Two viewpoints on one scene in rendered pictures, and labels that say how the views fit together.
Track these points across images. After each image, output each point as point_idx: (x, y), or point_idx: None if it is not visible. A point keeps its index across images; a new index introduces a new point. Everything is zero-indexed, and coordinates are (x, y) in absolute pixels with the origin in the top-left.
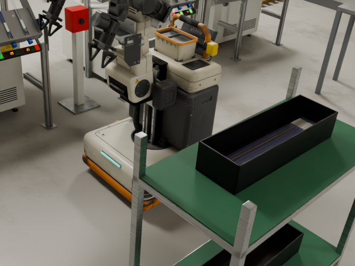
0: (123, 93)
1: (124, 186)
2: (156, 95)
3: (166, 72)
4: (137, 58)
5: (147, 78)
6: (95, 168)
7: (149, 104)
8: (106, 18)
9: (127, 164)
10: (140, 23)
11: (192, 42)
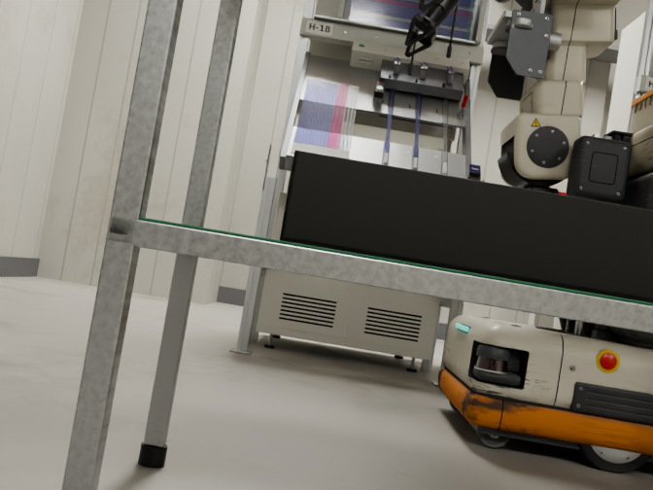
0: (506, 154)
1: (463, 380)
2: (573, 159)
3: None
4: (536, 63)
5: (563, 129)
6: (444, 377)
7: None
8: None
9: (481, 322)
10: (563, 12)
11: None
